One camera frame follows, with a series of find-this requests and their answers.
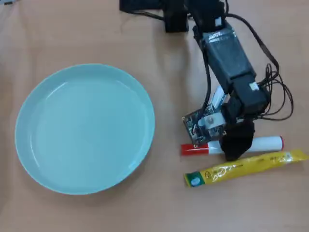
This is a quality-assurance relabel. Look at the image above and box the black base cable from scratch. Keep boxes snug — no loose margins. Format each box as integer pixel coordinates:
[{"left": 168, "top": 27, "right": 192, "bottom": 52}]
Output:
[{"left": 119, "top": 0, "right": 167, "bottom": 21}]

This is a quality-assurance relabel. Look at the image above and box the thin black wire bundle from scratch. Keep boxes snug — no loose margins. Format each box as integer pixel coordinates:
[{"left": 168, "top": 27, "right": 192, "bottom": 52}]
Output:
[{"left": 258, "top": 63, "right": 295, "bottom": 121}]

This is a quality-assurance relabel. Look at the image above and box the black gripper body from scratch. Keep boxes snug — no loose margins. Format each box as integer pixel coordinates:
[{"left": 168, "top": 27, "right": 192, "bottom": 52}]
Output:
[{"left": 221, "top": 72, "right": 269, "bottom": 124}]

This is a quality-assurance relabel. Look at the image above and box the black camera cable white plug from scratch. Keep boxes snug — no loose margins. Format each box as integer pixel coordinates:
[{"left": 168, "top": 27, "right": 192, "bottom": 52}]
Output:
[{"left": 192, "top": 24, "right": 229, "bottom": 111}]

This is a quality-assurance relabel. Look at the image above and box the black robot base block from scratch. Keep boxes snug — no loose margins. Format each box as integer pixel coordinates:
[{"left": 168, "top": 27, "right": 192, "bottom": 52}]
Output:
[{"left": 163, "top": 0, "right": 189, "bottom": 33}]

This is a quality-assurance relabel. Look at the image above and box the light blue round plate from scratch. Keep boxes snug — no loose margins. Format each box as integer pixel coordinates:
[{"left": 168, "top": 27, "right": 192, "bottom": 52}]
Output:
[{"left": 14, "top": 63, "right": 156, "bottom": 196}]

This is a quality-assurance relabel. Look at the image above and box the yellow stick sachet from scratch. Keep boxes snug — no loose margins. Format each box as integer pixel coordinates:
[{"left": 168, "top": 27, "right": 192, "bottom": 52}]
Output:
[{"left": 183, "top": 148, "right": 309, "bottom": 188}]

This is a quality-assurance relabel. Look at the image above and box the thick black cable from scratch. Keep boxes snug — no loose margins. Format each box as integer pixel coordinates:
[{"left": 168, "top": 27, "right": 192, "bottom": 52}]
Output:
[{"left": 225, "top": 13, "right": 281, "bottom": 73}]

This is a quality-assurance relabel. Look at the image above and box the bare camera circuit board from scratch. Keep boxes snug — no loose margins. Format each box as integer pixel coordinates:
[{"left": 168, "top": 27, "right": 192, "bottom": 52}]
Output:
[{"left": 182, "top": 107, "right": 228, "bottom": 147}]

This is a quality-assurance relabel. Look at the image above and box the red capped white marker pen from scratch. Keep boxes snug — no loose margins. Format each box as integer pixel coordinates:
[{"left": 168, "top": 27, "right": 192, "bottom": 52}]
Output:
[{"left": 180, "top": 135, "right": 285, "bottom": 157}]

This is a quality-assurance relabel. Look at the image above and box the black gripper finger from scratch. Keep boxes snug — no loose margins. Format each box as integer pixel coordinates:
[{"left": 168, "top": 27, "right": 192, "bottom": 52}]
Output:
[
  {"left": 221, "top": 137, "right": 253, "bottom": 162},
  {"left": 225, "top": 119, "right": 256, "bottom": 145}
]

